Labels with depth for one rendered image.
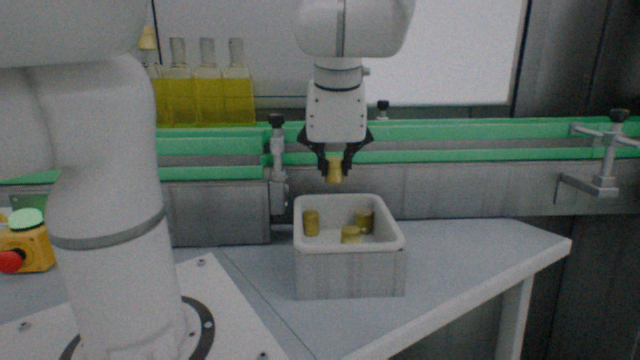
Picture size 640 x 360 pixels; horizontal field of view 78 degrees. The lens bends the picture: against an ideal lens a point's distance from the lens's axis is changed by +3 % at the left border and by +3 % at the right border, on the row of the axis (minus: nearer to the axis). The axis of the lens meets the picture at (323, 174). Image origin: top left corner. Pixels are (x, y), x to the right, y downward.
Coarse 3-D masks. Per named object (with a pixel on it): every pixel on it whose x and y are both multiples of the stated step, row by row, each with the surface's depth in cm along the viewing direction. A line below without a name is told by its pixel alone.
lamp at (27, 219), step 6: (24, 210) 67; (30, 210) 67; (36, 210) 68; (12, 216) 65; (18, 216) 65; (24, 216) 66; (30, 216) 66; (36, 216) 67; (12, 222) 65; (18, 222) 65; (24, 222) 66; (30, 222) 66; (36, 222) 67; (42, 222) 68; (12, 228) 66; (18, 228) 65; (24, 228) 66; (30, 228) 66
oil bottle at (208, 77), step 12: (204, 72) 78; (216, 72) 78; (204, 84) 78; (216, 84) 78; (204, 96) 79; (216, 96) 79; (204, 108) 80; (216, 108) 80; (204, 120) 80; (216, 120) 81
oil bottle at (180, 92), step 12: (168, 72) 77; (180, 72) 77; (192, 72) 79; (168, 84) 78; (180, 84) 78; (192, 84) 78; (168, 96) 78; (180, 96) 78; (192, 96) 79; (168, 108) 79; (180, 108) 79; (192, 108) 79; (180, 120) 80; (192, 120) 80
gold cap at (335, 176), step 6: (330, 162) 68; (336, 162) 68; (342, 162) 69; (330, 168) 68; (336, 168) 68; (342, 168) 69; (330, 174) 69; (336, 174) 68; (342, 174) 69; (330, 180) 69; (336, 180) 69; (342, 180) 70
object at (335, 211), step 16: (304, 208) 77; (320, 208) 77; (336, 208) 78; (352, 208) 78; (368, 208) 78; (384, 208) 71; (320, 224) 78; (336, 224) 78; (352, 224) 79; (384, 224) 68; (304, 240) 73; (320, 240) 74; (336, 240) 74; (368, 240) 74; (384, 240) 67; (400, 240) 59
